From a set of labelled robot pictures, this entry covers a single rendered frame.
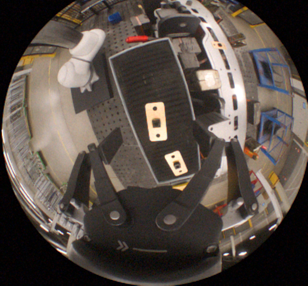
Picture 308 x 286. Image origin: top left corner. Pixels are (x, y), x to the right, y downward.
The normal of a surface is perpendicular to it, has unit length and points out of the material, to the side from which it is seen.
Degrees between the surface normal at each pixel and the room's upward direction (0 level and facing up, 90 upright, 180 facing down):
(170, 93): 0
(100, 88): 2
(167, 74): 0
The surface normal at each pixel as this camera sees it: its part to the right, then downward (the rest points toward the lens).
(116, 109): -0.04, 0.38
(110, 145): 0.99, -0.09
